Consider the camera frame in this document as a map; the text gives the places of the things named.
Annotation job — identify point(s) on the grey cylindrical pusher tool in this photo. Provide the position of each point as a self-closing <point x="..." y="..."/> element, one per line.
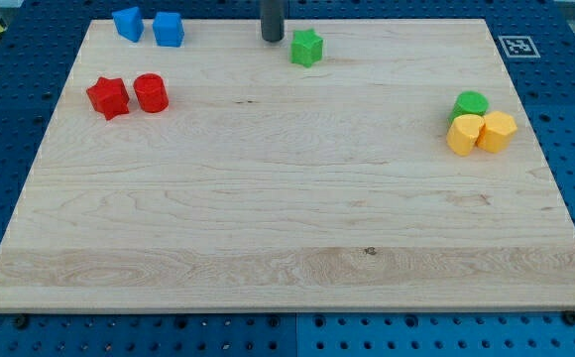
<point x="272" y="20"/>

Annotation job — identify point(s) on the green star block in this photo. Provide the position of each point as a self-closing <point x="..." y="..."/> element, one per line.
<point x="306" y="47"/>

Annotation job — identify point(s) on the red star block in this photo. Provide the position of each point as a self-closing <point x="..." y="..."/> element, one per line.
<point x="109" y="97"/>

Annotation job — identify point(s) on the blue cube block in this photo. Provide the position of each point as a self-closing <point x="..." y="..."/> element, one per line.
<point x="168" y="29"/>

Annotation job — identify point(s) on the blue triangle block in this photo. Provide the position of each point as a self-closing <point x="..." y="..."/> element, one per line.
<point x="129" y="23"/>

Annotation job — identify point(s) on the red cylinder block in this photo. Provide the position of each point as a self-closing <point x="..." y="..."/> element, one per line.
<point x="151" y="92"/>

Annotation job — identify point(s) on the light wooden board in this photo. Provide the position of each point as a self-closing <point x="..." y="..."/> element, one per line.
<point x="267" y="186"/>

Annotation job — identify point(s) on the green cylinder block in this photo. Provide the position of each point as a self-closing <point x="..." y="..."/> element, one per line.
<point x="469" y="102"/>

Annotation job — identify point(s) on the yellow heart block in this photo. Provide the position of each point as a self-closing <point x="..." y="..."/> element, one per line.
<point x="463" y="133"/>

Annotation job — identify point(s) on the white fiducial marker tag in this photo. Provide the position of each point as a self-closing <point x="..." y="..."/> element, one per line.
<point x="519" y="47"/>

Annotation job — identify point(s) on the yellow hexagon block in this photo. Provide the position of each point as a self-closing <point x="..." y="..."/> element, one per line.
<point x="498" y="131"/>

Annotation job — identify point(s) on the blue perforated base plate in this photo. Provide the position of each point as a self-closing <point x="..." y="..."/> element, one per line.
<point x="36" y="54"/>

